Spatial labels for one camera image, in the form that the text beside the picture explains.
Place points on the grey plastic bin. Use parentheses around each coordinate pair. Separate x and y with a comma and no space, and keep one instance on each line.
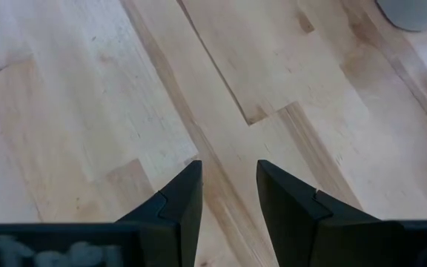
(417,11)

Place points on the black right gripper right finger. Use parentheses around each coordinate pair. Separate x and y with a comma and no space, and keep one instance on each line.
(310,233)

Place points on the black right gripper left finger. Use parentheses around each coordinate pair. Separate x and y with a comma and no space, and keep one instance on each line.
(176,230)

